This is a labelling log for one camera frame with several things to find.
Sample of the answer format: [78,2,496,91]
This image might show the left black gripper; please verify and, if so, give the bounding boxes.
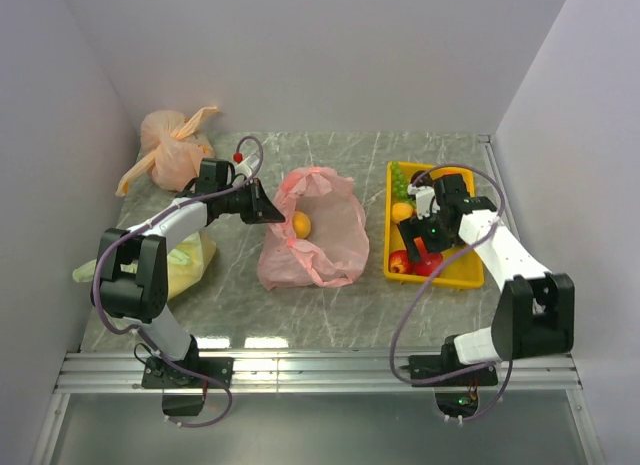
[219,178,285,225]

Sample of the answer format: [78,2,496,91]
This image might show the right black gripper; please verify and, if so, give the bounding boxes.
[397,208,464,264]

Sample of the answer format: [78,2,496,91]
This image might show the fake red apple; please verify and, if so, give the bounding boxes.
[413,252,443,277]

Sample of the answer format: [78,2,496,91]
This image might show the fake red pomegranate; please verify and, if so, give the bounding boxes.
[388,250,413,275]

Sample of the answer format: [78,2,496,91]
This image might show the fake peach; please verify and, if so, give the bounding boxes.
[292,211,312,239]

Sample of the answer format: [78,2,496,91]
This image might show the pink plastic bag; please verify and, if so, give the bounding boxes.
[257,167,370,291]

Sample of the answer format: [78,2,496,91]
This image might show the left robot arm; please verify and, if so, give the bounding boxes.
[91,154,285,388]

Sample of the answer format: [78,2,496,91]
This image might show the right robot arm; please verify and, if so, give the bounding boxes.
[389,165,575,387]

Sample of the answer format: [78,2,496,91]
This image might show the fake yellow apricot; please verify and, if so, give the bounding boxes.
[391,202,414,224]

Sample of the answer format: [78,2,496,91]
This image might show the green fake grapes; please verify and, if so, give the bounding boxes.
[390,161,414,205]

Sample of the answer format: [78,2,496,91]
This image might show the yellow-green tied plastic bag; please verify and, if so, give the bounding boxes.
[72,232,218,302]

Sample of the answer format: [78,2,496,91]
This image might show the orange tied plastic bag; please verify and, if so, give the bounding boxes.
[115,106,219,197]

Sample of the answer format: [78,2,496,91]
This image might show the yellow plastic tray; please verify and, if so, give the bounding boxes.
[382,161,485,290]

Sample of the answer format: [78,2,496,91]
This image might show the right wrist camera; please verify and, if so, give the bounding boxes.
[407,184,439,219]

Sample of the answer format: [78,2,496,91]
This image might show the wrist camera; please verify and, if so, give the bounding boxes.
[407,184,439,219]
[233,150,263,180]

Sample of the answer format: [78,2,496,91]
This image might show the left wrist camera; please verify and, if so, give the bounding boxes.
[233,150,263,180]

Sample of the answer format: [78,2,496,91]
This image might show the aluminium mounting rail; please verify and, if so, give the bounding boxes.
[54,348,582,394]

